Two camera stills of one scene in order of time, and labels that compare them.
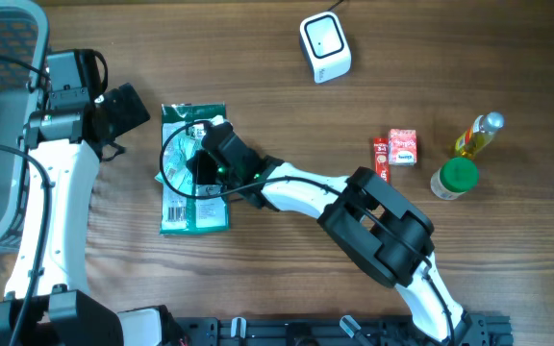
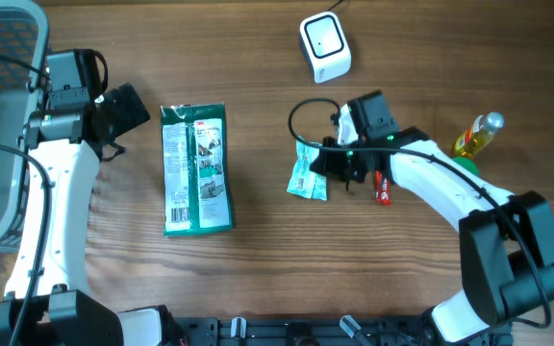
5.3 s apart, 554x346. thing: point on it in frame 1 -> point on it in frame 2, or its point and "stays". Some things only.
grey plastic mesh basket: x=1 y=100 stays
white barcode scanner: x=325 y=46 stays
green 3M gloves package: x=187 y=207 stays
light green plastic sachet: x=174 y=170 -> x=304 y=181
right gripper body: x=209 y=172 -> x=341 y=163
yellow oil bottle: x=479 y=135 stays
